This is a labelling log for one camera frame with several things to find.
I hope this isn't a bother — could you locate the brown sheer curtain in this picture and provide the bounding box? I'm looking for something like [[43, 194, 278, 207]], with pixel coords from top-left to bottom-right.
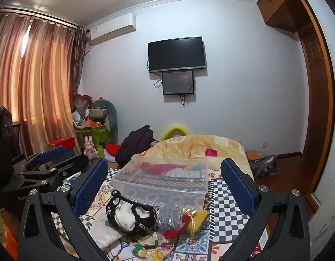
[[74, 24, 91, 98]]

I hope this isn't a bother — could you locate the white knitted item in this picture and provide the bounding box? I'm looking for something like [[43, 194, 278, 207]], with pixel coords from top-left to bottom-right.
[[167, 170, 192, 178]]

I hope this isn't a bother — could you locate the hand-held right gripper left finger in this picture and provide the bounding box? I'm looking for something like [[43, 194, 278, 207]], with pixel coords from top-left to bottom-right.
[[17, 158, 109, 261]]

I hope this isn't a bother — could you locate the white air conditioner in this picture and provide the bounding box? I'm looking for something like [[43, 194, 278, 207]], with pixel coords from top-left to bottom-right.
[[87, 13, 137, 45]]

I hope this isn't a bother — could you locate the grey green plush toy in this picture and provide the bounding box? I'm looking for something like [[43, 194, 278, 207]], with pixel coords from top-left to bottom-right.
[[87, 99, 118, 139]]

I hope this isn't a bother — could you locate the orange carton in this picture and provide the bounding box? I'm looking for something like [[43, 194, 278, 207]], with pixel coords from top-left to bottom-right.
[[82, 120, 103, 129]]

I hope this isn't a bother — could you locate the patterned blanket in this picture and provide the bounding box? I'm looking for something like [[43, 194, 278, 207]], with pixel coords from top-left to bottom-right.
[[50, 166, 269, 261]]

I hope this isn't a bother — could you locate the green cardboard box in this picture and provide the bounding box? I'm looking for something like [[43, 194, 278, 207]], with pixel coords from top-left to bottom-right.
[[75, 124, 112, 150]]

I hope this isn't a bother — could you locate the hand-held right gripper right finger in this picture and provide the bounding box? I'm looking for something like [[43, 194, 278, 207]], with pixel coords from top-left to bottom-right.
[[220, 158, 311, 261]]

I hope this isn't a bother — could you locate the dark jacket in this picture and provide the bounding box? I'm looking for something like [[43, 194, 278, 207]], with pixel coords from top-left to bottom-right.
[[115, 125, 154, 167]]

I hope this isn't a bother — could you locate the yellow sponge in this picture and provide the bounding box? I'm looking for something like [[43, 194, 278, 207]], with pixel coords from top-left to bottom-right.
[[193, 209, 211, 233]]

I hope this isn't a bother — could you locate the brown wooden door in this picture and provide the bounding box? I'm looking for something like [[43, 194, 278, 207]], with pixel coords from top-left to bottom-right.
[[297, 22, 335, 196]]

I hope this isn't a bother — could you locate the red pouch with gold ribbon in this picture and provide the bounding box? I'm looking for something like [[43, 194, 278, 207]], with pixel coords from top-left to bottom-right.
[[161, 208, 201, 238]]

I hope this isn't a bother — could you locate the yellow foam tube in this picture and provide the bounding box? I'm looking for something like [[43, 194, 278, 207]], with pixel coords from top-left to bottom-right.
[[161, 125, 188, 142]]

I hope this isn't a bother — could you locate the red cloth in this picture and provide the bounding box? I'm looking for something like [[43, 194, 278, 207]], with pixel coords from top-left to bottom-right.
[[140, 162, 187, 176]]

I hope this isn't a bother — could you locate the small black monitor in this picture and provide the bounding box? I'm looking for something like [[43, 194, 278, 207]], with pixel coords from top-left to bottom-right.
[[162, 71, 195, 95]]

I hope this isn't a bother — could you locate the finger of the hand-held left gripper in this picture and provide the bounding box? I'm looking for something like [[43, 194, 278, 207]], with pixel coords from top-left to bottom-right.
[[12, 146, 67, 173], [19, 154, 90, 186]]

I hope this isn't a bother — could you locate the wooden overhead cabinet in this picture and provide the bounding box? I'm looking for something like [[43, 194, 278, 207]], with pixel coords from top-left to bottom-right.
[[257, 0, 307, 33]]

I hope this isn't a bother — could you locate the clear plastic storage box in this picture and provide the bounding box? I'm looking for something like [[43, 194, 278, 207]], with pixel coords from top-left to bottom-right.
[[111, 156, 209, 210]]

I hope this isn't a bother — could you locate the white pouch with black trim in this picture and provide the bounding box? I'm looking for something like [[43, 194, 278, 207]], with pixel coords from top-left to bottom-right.
[[106, 190, 158, 234]]

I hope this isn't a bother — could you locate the floral cloth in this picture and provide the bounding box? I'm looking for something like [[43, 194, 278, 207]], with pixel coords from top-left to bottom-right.
[[129, 234, 173, 260]]

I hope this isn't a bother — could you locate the orange curtain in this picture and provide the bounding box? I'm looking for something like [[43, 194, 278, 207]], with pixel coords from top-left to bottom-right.
[[0, 7, 83, 158]]

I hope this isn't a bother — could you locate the red box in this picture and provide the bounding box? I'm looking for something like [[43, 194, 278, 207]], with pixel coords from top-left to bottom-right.
[[47, 136, 76, 151]]

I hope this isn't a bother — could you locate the white curtain rail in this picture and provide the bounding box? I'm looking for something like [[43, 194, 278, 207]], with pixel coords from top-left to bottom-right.
[[0, 5, 86, 30]]

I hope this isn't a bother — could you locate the yellow quilt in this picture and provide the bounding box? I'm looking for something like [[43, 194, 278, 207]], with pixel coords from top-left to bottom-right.
[[131, 134, 254, 180]]

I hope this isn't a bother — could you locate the clear plastic bag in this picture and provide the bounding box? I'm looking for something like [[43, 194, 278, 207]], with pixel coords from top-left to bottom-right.
[[157, 205, 184, 234]]

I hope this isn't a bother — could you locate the pink rabbit toy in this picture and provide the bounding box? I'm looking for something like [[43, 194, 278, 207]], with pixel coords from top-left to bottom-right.
[[84, 136, 98, 161]]

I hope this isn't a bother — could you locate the red plastic bag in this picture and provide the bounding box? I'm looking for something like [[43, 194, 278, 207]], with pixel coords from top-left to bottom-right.
[[75, 94, 93, 115]]

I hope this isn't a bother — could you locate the red fabric heap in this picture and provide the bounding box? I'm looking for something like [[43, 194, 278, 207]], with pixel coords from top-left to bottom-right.
[[105, 144, 121, 155]]

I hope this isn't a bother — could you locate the black wall television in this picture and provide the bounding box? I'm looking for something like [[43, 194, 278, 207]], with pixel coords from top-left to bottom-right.
[[147, 36, 206, 73]]

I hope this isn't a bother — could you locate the dark bag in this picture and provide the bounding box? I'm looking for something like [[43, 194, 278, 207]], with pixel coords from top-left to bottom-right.
[[246, 149, 279, 177]]

